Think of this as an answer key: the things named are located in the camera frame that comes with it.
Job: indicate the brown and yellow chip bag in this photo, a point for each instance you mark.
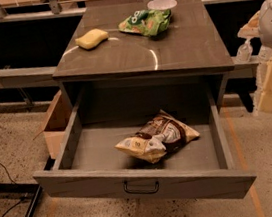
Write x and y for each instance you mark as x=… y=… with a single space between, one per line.
x=161 y=135

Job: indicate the white plastic bowl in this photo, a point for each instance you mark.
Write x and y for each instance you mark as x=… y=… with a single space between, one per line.
x=161 y=4

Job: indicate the grey open drawer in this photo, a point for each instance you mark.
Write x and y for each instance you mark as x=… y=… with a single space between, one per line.
x=89 y=165

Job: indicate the clear pump bottle right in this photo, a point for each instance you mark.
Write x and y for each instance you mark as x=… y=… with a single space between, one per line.
x=264 y=53

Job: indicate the green chip bag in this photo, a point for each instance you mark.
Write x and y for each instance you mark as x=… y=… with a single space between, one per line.
x=146 y=22

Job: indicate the yellow sponge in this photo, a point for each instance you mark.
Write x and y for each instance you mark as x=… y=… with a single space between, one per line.
x=92 y=39

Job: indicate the clear pump bottle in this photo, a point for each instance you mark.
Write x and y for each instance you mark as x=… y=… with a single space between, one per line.
x=244 y=52
x=264 y=53

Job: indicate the black drawer handle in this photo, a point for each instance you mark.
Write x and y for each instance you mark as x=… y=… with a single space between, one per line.
x=130 y=188

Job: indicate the clear pump bottle left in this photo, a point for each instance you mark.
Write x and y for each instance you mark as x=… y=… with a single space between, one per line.
x=244 y=52

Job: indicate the grey metal shelf rack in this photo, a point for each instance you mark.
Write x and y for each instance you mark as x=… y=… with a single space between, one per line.
x=61 y=6

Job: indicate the cardboard box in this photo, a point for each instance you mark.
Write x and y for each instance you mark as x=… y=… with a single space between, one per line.
x=54 y=124

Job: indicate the grey cabinet counter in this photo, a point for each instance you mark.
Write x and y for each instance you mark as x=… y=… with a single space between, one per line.
x=191 y=45

